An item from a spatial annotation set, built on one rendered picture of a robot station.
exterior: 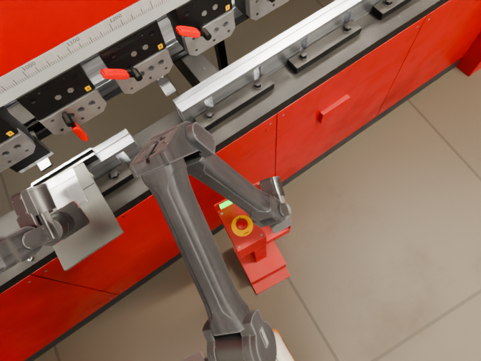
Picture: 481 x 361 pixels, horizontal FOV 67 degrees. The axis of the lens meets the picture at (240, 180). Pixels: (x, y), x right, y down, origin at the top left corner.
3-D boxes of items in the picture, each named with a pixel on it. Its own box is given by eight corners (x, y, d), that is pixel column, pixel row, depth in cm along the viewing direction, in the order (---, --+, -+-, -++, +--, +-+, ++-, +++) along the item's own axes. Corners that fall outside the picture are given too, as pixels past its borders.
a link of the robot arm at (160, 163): (109, 150, 58) (157, 127, 54) (156, 136, 71) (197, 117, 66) (218, 385, 64) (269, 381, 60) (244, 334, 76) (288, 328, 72)
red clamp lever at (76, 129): (84, 144, 93) (65, 124, 84) (78, 133, 95) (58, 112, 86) (91, 140, 94) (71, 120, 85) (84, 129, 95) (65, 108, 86)
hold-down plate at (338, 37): (296, 74, 130) (297, 69, 128) (287, 64, 132) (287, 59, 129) (360, 33, 135) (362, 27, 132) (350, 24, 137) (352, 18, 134)
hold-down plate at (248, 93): (203, 133, 124) (202, 129, 121) (195, 122, 126) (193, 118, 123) (274, 88, 129) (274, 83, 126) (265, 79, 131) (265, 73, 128)
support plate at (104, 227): (66, 271, 98) (64, 270, 97) (30, 197, 107) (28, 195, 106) (124, 232, 101) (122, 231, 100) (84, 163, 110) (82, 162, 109)
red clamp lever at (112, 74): (105, 74, 80) (144, 75, 87) (97, 62, 82) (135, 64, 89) (104, 81, 81) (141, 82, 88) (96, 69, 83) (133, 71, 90)
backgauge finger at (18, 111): (31, 181, 109) (21, 175, 105) (2, 122, 119) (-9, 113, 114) (67, 160, 111) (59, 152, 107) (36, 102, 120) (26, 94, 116)
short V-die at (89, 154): (40, 194, 109) (34, 191, 106) (36, 187, 110) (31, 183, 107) (99, 158, 112) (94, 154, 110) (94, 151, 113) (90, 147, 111)
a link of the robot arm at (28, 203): (2, 261, 72) (27, 252, 69) (-24, 208, 71) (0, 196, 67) (52, 236, 83) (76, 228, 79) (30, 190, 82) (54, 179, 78)
